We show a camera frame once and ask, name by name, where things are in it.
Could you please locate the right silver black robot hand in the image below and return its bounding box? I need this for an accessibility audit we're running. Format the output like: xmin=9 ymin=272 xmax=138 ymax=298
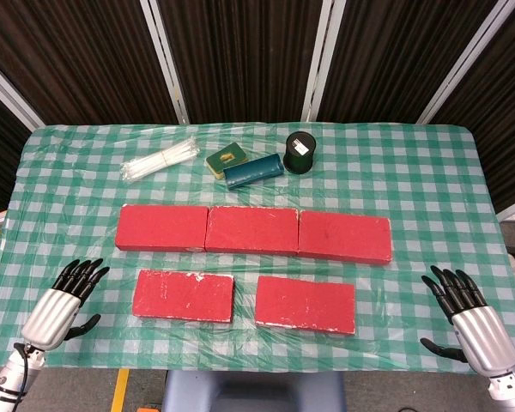
xmin=419 ymin=264 xmax=515 ymax=379

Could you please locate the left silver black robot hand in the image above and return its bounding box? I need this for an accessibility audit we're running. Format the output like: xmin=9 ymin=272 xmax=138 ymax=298
xmin=20 ymin=257 xmax=111 ymax=351

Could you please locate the red foam brick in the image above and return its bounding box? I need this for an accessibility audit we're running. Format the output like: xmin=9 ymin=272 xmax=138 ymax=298
xmin=131 ymin=269 xmax=235 ymax=324
xmin=204 ymin=205 xmax=300 ymax=256
xmin=254 ymin=275 xmax=357 ymax=335
xmin=297 ymin=209 xmax=394 ymax=268
xmin=114 ymin=204 xmax=210 ymax=253

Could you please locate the green white checkered tablecloth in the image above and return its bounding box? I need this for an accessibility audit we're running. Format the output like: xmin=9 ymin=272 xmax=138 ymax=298
xmin=0 ymin=122 xmax=515 ymax=374

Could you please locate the bundle of white straws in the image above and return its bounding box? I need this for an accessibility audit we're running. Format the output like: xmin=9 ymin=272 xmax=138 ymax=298
xmin=120 ymin=136 xmax=197 ymax=181

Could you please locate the blue grey chair seat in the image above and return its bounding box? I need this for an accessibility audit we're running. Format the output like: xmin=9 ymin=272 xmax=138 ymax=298
xmin=161 ymin=369 xmax=347 ymax=412

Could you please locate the green yellow sponge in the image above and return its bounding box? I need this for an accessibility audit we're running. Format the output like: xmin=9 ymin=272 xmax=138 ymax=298
xmin=205 ymin=143 xmax=249 ymax=179

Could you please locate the blue plastic case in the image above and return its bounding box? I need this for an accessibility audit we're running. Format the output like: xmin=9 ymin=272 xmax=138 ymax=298
xmin=222 ymin=153 xmax=283 ymax=191

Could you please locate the black cylindrical container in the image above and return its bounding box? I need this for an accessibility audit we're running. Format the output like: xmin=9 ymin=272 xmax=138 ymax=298
xmin=282 ymin=130 xmax=318 ymax=175

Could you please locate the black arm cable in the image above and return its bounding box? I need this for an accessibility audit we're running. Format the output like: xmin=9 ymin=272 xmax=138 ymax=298
xmin=12 ymin=342 xmax=32 ymax=404

